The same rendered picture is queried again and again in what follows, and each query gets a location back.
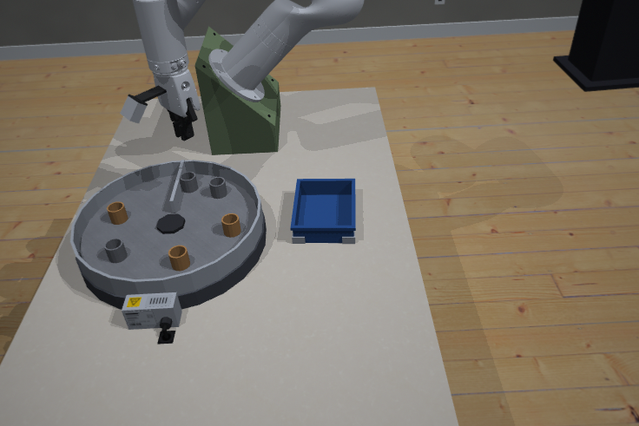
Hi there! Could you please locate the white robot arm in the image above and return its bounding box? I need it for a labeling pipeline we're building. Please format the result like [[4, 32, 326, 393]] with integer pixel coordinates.
[[120, 0, 364, 123]]

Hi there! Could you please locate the bronze bushing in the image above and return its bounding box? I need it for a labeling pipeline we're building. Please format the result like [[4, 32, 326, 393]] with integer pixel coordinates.
[[221, 213, 241, 238], [168, 246, 190, 271], [107, 201, 128, 225]]

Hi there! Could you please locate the blue open-top crate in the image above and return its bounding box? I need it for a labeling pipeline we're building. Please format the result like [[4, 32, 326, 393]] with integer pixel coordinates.
[[291, 179, 356, 244]]

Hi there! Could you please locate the grey steel bushing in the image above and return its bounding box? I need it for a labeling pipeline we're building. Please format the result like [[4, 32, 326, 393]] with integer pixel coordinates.
[[180, 172, 198, 193], [209, 177, 227, 199], [104, 238, 128, 263]]

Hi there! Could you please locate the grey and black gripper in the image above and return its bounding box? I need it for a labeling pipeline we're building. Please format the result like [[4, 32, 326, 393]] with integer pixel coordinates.
[[152, 66, 201, 141]]

